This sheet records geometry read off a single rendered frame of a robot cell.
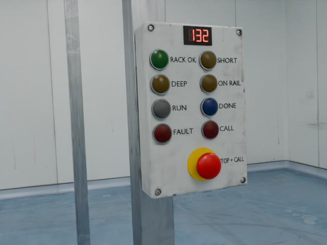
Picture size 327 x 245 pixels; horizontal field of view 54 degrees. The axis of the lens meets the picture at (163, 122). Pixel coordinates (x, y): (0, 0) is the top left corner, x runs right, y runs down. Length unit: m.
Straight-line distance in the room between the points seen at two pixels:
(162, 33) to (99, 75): 3.40
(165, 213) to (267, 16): 4.39
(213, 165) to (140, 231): 0.17
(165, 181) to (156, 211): 0.09
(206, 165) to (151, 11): 0.26
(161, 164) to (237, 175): 0.14
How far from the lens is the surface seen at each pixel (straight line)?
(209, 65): 0.50
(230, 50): 0.53
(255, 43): 4.63
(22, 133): 3.86
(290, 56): 4.78
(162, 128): 0.46
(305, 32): 4.60
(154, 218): 0.56
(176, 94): 0.48
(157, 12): 0.55
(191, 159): 0.49
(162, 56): 0.47
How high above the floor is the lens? 0.94
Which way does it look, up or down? 3 degrees down
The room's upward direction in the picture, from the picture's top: 2 degrees counter-clockwise
